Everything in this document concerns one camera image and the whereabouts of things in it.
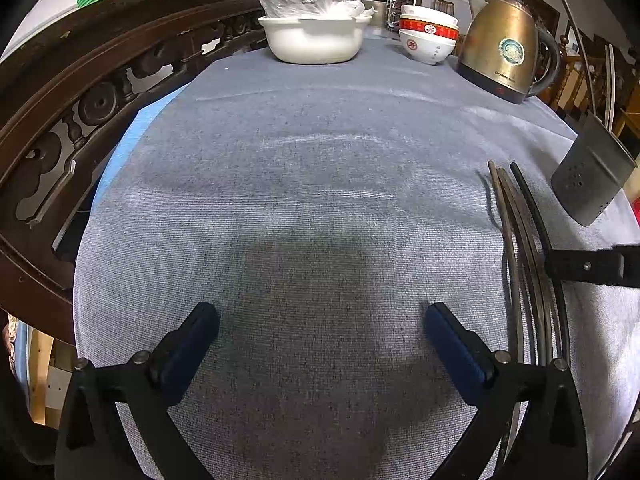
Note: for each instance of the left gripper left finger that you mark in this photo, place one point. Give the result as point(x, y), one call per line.
point(177, 357)

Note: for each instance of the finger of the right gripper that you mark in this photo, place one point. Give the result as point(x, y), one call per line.
point(617, 266)

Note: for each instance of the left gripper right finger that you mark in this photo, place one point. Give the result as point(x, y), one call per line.
point(464, 355)

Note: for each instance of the grey metal utensil holder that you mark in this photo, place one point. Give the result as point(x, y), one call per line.
point(592, 172)

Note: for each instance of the grey table cloth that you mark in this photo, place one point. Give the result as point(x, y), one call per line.
point(320, 209)

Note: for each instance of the gold electric kettle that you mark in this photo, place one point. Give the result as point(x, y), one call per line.
point(506, 53)

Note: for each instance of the dark carved wooden bench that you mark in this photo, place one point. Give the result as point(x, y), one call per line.
point(67, 97)

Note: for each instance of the white red stacked bowls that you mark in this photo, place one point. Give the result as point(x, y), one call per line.
point(427, 35)

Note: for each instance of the wooden chair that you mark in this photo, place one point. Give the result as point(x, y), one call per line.
point(444, 6)

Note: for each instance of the white plastic basin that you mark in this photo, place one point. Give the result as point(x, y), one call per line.
point(315, 41)

